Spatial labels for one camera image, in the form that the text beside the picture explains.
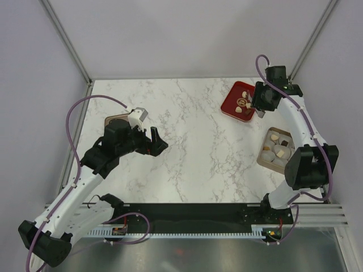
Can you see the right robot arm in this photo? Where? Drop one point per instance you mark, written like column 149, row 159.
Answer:
column 309, row 170

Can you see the aluminium frame right post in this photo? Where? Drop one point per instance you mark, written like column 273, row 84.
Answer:
column 319, row 27

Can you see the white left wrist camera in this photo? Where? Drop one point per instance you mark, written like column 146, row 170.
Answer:
column 136, row 118

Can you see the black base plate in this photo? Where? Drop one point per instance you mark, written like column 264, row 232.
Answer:
column 199, row 217

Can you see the beige chocolate box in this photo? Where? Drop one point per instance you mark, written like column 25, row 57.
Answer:
column 283, row 154

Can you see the aluminium frame post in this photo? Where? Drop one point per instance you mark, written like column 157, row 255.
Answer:
column 52, row 15
column 319, row 27

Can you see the white paper cup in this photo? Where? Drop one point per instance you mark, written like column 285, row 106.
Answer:
column 268, row 155

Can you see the aluminium frame left post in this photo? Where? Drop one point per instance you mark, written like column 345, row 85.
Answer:
column 52, row 15

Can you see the red square tray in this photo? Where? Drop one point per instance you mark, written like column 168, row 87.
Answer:
column 234, row 99

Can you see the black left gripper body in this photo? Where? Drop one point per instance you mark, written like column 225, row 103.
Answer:
column 137, row 140

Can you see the steel tongs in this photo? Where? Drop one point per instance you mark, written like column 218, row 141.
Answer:
column 256, row 103

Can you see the beige box lid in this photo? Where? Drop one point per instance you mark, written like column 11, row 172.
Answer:
column 116, row 117

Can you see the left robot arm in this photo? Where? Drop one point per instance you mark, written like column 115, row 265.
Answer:
column 51, row 236

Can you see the white cable duct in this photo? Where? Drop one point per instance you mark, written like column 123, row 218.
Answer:
column 252, row 232

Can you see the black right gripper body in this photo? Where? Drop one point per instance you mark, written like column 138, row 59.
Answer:
column 260, row 97

